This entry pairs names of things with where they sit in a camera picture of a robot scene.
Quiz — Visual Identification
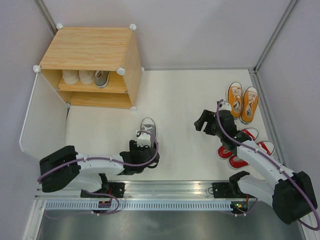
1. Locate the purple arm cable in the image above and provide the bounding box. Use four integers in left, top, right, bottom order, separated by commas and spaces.
216, 99, 320, 230
37, 130, 161, 220

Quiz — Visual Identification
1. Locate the red sneaker upper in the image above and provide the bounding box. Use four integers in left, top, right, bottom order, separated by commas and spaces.
217, 127, 259, 160

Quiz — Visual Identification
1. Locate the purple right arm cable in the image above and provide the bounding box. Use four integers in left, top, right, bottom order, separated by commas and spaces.
216, 99, 320, 230

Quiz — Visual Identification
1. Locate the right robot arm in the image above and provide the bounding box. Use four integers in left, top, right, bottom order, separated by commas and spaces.
194, 109, 320, 225

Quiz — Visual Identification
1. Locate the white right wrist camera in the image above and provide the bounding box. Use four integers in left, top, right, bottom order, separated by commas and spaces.
216, 99, 232, 112

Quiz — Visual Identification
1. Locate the wooden shoe cabinet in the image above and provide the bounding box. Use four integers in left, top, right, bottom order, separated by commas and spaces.
33, 24, 144, 110

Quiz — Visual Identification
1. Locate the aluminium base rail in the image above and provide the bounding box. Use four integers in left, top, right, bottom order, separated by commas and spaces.
34, 180, 228, 201

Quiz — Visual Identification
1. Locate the red sneaker lower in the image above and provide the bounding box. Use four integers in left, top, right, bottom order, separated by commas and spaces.
228, 140, 276, 169

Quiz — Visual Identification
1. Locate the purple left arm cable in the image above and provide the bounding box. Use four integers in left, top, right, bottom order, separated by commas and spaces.
37, 130, 161, 220

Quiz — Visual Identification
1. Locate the white slotted cable duct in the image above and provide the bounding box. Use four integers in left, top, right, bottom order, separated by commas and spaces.
45, 200, 233, 211

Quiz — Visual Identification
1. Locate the red sneaker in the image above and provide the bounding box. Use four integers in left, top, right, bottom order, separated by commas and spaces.
217, 127, 259, 160
228, 140, 276, 169

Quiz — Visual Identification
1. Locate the grey sneaker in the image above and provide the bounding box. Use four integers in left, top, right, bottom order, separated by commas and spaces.
140, 117, 157, 147
95, 70, 111, 89

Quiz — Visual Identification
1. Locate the translucent cabinet door panel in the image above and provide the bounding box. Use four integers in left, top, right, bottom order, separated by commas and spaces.
19, 73, 68, 161

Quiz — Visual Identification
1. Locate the orange sneaker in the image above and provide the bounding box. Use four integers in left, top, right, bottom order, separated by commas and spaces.
226, 81, 243, 119
240, 86, 259, 124

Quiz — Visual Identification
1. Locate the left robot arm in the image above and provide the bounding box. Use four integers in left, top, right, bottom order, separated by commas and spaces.
37, 140, 160, 198

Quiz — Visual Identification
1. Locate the beige canvas shoe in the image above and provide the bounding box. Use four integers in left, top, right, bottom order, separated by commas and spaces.
78, 70, 96, 85
62, 69, 79, 85

